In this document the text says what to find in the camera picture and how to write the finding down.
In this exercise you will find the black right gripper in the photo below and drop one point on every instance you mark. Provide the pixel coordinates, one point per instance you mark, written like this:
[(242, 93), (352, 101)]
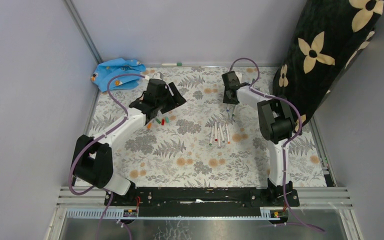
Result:
[(226, 100)]

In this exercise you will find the green-capped marker by wall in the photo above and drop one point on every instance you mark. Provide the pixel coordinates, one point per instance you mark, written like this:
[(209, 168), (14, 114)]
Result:
[(177, 64)]

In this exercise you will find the pale yellow cap marker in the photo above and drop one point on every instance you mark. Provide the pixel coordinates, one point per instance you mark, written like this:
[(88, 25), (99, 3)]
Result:
[(233, 113)]

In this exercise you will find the green cap red-end marker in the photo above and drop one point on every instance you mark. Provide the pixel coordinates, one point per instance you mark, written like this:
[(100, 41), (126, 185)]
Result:
[(215, 131)]

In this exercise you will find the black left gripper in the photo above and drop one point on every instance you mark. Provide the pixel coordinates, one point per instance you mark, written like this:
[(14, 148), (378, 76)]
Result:
[(178, 99)]

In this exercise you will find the floral table mat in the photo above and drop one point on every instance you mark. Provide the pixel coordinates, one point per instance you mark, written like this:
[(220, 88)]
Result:
[(178, 154)]

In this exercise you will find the black floral plush pillow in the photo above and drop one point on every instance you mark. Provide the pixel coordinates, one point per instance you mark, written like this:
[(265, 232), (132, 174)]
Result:
[(328, 36)]

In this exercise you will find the blue patterned cloth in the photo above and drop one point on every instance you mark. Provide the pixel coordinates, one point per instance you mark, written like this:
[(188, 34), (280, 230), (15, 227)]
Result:
[(107, 70)]

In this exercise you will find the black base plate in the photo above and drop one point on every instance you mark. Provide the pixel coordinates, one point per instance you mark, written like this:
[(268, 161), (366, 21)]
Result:
[(202, 201)]

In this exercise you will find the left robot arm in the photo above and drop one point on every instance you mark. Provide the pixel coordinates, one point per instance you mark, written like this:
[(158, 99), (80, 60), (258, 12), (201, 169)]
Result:
[(93, 155)]

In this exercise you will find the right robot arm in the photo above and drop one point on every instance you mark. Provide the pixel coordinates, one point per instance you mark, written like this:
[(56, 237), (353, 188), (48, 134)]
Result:
[(275, 124)]

